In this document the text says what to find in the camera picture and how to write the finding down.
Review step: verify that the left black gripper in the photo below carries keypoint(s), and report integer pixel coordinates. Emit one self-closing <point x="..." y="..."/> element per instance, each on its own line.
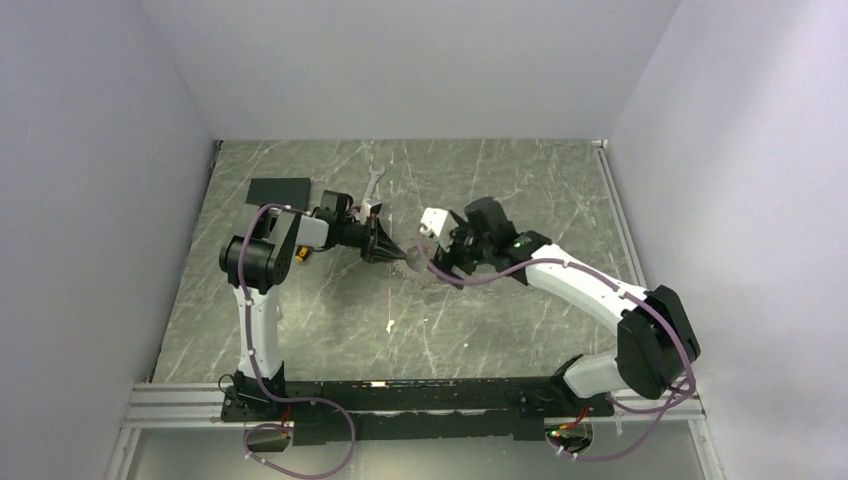
<point x="378" y="246"/>

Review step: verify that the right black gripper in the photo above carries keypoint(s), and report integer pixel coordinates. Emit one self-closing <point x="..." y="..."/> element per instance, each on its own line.
<point x="446" y="260"/>

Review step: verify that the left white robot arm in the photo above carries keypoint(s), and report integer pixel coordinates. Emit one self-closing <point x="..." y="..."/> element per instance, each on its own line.
<point x="266" y="238"/>

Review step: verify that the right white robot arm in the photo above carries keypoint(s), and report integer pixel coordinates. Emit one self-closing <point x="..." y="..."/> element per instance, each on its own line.
<point x="655" y="343"/>

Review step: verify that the silver open-end wrench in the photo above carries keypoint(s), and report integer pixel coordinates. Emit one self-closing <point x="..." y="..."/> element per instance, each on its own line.
<point x="375" y="173"/>

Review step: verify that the yellow black screwdriver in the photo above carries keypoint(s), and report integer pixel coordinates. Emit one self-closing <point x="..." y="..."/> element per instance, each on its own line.
<point x="303" y="253"/>

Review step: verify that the black flat box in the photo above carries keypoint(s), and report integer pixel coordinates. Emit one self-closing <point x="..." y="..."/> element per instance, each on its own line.
<point x="294" y="191"/>

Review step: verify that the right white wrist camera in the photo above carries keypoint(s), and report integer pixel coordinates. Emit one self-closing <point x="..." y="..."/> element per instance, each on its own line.
<point x="443" y="227"/>

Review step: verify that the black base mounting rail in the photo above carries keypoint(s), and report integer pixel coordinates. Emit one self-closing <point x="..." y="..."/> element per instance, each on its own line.
<point x="326" y="411"/>

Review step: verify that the aluminium extrusion frame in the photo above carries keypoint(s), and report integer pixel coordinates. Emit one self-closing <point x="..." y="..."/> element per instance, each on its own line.
<point x="200" y="405"/>

